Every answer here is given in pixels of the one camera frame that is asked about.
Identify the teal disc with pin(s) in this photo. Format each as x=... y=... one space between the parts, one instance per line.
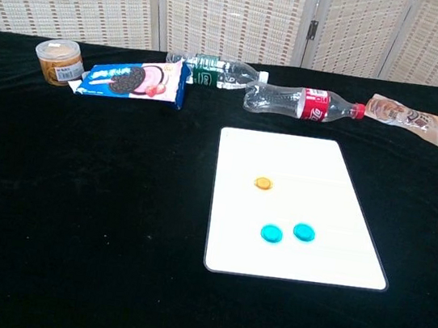
x=304 y=232
x=271 y=233

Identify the orange disc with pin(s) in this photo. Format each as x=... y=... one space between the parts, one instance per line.
x=263 y=183

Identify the brown spout drink pouch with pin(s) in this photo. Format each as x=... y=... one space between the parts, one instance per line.
x=405 y=116

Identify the white rectangular board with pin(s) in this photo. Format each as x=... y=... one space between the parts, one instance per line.
x=318 y=210

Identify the red label cola bottle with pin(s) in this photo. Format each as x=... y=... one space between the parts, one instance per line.
x=293 y=102

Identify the black screen hinge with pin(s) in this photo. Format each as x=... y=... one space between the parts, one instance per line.
x=312 y=30

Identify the green label water bottle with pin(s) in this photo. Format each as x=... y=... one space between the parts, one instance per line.
x=215 y=74

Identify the blue pink Oreo box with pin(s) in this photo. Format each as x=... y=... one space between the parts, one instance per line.
x=133 y=80

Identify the black velvet tablecloth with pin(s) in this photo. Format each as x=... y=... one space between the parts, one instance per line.
x=76 y=193

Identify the round brown snack jar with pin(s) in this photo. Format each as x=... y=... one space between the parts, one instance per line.
x=58 y=62

